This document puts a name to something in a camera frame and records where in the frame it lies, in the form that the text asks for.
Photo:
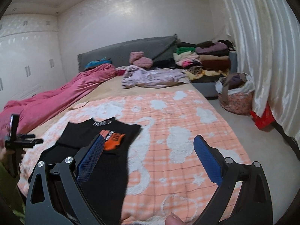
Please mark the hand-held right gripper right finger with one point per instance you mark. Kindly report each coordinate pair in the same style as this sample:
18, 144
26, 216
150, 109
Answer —
208, 159

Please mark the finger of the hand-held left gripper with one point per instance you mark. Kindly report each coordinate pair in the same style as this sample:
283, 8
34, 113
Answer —
14, 125

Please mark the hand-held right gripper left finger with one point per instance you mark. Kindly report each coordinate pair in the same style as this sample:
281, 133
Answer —
92, 159

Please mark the black sweater with orange cuffs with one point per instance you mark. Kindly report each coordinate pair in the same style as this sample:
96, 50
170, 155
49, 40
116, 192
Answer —
112, 173

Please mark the green sleeved left forearm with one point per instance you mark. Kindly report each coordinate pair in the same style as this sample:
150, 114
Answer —
8, 187

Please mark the floral basket of clothes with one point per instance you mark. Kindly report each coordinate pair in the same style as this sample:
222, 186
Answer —
236, 103

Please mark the pile of folded clothes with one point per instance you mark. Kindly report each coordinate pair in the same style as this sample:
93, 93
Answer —
211, 61

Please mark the person's left hand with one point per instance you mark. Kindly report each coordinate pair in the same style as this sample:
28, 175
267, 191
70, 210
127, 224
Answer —
2, 155

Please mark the person's right hand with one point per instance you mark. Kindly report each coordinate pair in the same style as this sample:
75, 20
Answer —
174, 219

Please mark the orange and white checked blanket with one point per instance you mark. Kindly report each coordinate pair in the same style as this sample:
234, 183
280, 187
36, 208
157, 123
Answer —
175, 145

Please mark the pink quilt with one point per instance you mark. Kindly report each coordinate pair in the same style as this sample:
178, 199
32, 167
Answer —
46, 98

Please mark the white wardrobe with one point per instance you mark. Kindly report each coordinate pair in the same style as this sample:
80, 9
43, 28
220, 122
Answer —
28, 63

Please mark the red plastic bag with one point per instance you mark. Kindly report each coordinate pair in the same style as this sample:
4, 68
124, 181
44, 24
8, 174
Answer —
262, 117

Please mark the beige bed sheet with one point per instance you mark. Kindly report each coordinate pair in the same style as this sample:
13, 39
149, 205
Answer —
105, 91

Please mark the dark red cloth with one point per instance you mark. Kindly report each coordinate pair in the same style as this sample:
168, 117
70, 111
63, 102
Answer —
120, 70

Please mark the blue garment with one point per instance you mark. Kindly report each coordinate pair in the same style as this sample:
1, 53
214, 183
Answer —
93, 63

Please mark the lilac garment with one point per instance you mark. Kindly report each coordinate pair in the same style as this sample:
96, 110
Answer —
152, 76

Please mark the pink fluffy garment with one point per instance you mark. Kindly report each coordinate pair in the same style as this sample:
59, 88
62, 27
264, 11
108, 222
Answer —
140, 61

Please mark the grey headboard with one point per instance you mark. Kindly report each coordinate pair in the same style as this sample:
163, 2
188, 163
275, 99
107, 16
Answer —
121, 49

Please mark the white satin curtain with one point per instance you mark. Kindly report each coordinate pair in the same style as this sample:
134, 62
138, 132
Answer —
262, 51

